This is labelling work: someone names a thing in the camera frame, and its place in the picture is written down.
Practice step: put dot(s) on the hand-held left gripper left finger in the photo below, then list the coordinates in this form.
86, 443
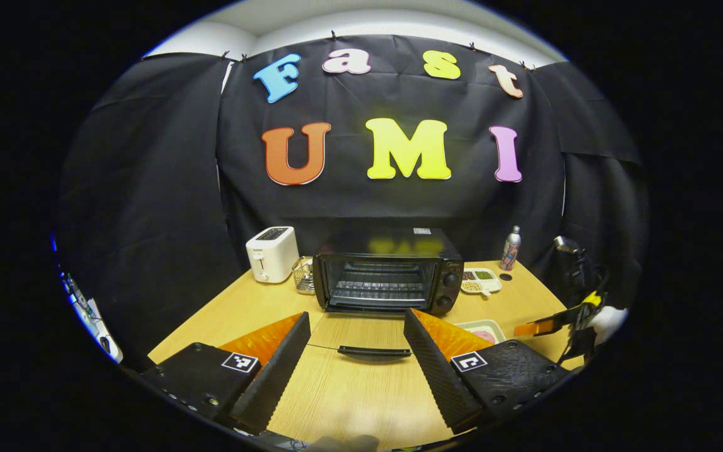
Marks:
277, 380

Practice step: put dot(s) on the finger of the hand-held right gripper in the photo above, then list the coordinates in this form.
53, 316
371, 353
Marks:
540, 326

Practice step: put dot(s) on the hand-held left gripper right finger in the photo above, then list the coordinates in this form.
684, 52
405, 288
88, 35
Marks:
437, 376

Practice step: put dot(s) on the red meat slice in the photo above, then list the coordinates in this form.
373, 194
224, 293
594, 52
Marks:
486, 338

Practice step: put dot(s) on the pale green food plate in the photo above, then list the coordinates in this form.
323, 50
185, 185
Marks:
469, 326

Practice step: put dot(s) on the black electric oven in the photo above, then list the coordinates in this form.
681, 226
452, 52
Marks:
449, 295

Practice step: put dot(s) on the white sectioned condiment dish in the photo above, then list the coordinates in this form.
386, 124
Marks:
481, 280

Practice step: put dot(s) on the silver spray bottle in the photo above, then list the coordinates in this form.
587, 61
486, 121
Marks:
511, 251

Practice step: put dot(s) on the white toaster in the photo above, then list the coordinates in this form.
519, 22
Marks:
272, 257

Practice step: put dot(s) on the white equipment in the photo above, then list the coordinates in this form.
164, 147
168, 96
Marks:
101, 329

